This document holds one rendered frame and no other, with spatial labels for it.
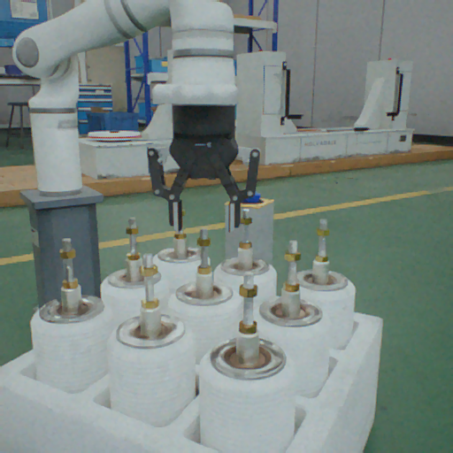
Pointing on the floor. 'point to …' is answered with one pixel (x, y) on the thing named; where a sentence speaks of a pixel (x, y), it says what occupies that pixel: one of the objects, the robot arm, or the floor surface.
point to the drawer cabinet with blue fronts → (88, 95)
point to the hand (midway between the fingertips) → (204, 220)
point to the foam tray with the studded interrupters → (25, 412)
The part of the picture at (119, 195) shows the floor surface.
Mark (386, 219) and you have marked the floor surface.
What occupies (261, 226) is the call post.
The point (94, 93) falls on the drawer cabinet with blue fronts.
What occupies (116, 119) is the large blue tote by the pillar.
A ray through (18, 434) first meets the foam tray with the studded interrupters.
